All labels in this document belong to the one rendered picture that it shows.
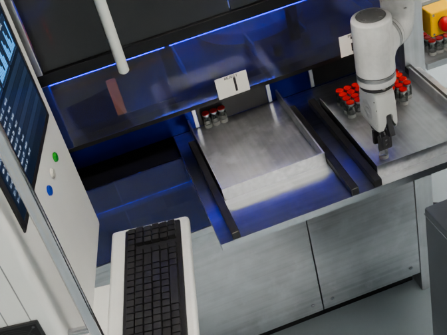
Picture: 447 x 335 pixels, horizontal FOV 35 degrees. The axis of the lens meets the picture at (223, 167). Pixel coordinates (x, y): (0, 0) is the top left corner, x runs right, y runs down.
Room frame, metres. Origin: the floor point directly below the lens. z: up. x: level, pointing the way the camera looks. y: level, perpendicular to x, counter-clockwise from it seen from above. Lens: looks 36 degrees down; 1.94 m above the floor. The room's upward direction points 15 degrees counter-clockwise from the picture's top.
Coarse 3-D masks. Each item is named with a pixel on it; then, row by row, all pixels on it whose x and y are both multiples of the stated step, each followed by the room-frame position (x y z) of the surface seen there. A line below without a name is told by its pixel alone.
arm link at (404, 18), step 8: (384, 0) 1.36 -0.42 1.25; (392, 0) 1.34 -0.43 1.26; (400, 0) 1.33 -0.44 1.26; (408, 0) 1.32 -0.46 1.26; (384, 8) 1.37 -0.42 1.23; (392, 8) 1.35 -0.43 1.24; (400, 8) 1.33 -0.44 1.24; (408, 8) 1.33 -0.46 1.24; (392, 16) 1.34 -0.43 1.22; (400, 16) 1.34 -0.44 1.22; (408, 16) 1.33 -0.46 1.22; (400, 24) 1.32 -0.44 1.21; (408, 24) 1.33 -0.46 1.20; (408, 32) 1.33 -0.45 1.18
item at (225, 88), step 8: (240, 72) 1.60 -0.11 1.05; (216, 80) 1.59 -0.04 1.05; (224, 80) 1.59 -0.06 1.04; (232, 80) 1.59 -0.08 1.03; (240, 80) 1.60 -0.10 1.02; (216, 88) 1.59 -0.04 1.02; (224, 88) 1.59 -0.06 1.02; (232, 88) 1.59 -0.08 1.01; (240, 88) 1.60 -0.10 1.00; (248, 88) 1.60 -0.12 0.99; (224, 96) 1.59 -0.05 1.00
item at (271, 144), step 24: (240, 120) 1.64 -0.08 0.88; (264, 120) 1.61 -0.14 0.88; (288, 120) 1.58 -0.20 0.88; (216, 144) 1.56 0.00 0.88; (240, 144) 1.53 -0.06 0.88; (264, 144) 1.50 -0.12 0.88; (288, 144) 1.47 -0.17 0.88; (312, 144) 1.43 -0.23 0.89; (216, 168) 1.45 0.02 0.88; (240, 168) 1.43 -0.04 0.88; (264, 168) 1.40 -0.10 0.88; (288, 168) 1.34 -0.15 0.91; (312, 168) 1.35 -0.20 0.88; (240, 192) 1.33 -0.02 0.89
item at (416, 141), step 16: (416, 80) 1.58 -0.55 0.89; (416, 96) 1.52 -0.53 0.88; (432, 96) 1.50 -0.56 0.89; (336, 112) 1.55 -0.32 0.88; (400, 112) 1.47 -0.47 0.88; (416, 112) 1.46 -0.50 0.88; (432, 112) 1.44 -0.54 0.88; (352, 128) 1.46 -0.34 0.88; (368, 128) 1.45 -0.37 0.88; (400, 128) 1.41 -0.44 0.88; (416, 128) 1.39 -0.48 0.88; (432, 128) 1.38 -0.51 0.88; (368, 144) 1.38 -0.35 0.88; (400, 144) 1.35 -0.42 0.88; (416, 144) 1.33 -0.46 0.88; (432, 144) 1.32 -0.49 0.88; (368, 160) 1.30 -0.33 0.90; (384, 160) 1.31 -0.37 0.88; (400, 160) 1.26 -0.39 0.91; (416, 160) 1.26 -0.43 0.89
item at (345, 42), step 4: (344, 36) 1.63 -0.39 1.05; (348, 36) 1.64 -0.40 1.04; (340, 40) 1.63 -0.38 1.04; (344, 40) 1.63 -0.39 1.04; (348, 40) 1.64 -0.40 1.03; (340, 44) 1.63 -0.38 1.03; (344, 44) 1.63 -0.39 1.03; (348, 44) 1.64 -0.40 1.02; (340, 48) 1.63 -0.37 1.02; (344, 48) 1.63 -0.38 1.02; (348, 48) 1.63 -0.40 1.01; (344, 52) 1.63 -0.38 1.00; (348, 52) 1.63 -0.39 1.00; (352, 52) 1.64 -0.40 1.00; (344, 56) 1.63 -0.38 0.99
